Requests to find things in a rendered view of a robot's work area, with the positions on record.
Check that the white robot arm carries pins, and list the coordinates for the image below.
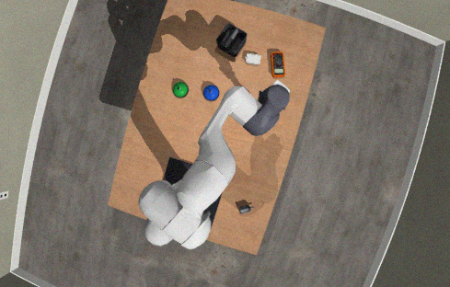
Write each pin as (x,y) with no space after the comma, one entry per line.
(211,172)

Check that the blue bell body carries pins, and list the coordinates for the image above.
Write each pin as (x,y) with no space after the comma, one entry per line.
(214,92)

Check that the green bell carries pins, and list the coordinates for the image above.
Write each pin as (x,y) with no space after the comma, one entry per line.
(180,90)

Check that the orange digital multimeter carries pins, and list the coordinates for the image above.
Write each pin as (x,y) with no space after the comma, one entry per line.
(277,62)

